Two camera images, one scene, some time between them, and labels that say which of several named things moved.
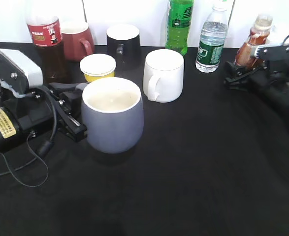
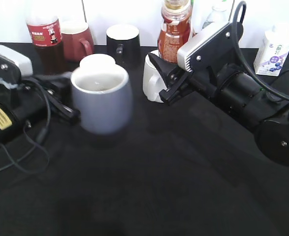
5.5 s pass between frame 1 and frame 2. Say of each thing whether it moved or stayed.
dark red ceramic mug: stayed
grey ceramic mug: moved
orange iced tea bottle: moved
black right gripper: moved
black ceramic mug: stayed
